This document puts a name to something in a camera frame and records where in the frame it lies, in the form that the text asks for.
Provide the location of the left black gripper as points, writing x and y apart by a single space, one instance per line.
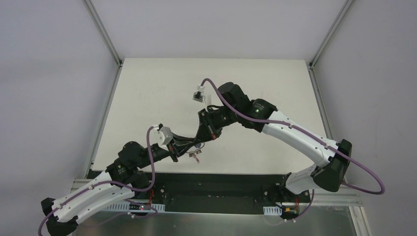
174 151

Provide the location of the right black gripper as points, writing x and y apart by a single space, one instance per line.
206 123

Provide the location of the silver metal keyring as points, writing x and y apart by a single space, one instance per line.
194 154

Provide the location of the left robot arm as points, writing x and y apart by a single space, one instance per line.
131 173

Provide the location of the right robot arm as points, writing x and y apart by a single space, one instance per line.
328 155

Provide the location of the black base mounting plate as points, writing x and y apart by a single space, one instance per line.
220 193

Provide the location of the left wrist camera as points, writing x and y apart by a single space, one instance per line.
162 134

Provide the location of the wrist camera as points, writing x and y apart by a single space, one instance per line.
162 134
201 97

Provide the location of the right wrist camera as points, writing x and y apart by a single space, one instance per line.
201 97

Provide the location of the aluminium front rail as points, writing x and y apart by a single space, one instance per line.
338 197

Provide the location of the left aluminium frame post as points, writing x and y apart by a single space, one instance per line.
89 5

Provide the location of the aluminium frame post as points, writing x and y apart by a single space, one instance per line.
341 15
89 5

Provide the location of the right aluminium frame post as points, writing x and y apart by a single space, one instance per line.
341 15

